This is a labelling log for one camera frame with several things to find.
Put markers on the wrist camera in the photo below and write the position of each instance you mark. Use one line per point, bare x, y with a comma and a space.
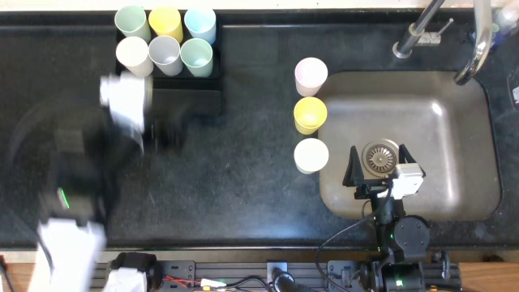
125, 101
405, 180

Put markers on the yellow cup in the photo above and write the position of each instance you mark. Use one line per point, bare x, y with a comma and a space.
310, 113
164, 21

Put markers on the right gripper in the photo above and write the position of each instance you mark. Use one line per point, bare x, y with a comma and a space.
369, 191

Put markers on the blue cup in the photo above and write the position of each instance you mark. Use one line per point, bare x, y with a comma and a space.
199, 22

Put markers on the pink cup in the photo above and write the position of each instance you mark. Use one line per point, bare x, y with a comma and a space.
310, 73

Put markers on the steel sink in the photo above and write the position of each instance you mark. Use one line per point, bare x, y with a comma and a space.
446, 142

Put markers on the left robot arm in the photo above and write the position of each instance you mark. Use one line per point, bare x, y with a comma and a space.
69, 247

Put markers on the green cup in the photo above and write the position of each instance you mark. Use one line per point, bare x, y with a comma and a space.
196, 54
130, 20

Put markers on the mounting rail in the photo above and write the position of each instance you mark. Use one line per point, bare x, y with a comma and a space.
227, 271

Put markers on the black tray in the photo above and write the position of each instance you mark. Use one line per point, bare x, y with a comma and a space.
190, 97

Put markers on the grey cup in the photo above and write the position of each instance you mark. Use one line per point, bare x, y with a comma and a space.
164, 52

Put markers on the steel tap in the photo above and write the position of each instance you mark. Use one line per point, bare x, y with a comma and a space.
482, 40

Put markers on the white cup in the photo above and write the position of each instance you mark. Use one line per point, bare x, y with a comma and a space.
311, 155
131, 52

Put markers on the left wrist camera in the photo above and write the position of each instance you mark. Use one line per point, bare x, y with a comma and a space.
125, 101

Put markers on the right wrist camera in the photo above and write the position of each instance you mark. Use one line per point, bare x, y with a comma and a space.
405, 180

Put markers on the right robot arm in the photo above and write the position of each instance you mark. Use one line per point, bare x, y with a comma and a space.
410, 237

